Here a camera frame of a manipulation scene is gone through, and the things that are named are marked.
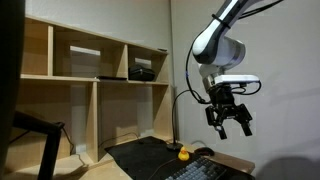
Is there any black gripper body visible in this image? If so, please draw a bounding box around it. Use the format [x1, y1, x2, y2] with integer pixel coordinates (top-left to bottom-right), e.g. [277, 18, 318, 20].
[208, 83, 239, 120]

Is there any dark mechanical keyboard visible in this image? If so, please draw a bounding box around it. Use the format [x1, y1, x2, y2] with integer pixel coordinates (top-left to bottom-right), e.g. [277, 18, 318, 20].
[164, 155, 228, 180]

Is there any yellow rubber duck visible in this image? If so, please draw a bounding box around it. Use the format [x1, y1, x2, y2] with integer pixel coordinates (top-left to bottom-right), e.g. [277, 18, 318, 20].
[177, 146, 190, 162]

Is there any black gooseneck stand, round base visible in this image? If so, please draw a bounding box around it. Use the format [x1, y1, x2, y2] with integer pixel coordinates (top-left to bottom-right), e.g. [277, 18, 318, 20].
[166, 89, 193, 152]

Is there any black desk mat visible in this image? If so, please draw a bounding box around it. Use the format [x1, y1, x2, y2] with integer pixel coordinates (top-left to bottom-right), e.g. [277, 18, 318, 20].
[104, 135, 256, 180]

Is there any black zip case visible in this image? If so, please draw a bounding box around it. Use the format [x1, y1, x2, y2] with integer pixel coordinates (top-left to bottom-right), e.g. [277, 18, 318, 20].
[128, 64, 156, 82]

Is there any flat black device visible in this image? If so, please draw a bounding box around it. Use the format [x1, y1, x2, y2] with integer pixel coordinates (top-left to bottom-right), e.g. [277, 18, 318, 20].
[96, 75, 128, 81]

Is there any wooden shelf unit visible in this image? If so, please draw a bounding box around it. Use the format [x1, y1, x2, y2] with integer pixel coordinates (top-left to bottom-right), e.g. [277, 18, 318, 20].
[4, 13, 176, 173]

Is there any wooden desk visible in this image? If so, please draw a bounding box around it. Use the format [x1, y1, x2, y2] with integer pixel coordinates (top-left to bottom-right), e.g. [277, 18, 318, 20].
[3, 133, 256, 180]

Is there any black monitor stand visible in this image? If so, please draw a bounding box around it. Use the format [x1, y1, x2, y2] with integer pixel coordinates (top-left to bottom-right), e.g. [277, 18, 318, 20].
[12, 110, 66, 180]

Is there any black computer monitor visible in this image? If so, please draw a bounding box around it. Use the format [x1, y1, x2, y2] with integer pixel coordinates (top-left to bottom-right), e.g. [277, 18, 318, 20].
[0, 0, 26, 178]

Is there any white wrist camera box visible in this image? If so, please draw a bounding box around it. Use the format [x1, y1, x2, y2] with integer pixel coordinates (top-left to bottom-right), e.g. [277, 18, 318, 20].
[213, 74, 261, 85]

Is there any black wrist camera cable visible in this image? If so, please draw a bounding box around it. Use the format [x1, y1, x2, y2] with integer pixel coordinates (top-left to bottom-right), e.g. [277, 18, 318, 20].
[231, 80, 263, 96]

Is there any thin keyboard cable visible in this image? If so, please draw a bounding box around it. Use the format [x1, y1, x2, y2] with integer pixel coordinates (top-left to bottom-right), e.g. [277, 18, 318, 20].
[146, 156, 180, 180]

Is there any black cable in shelf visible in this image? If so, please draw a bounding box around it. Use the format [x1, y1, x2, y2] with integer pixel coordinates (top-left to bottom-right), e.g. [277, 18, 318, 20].
[99, 131, 141, 148]

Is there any black monitor cable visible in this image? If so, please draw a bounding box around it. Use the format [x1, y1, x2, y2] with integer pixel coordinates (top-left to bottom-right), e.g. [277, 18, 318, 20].
[61, 127, 90, 166]

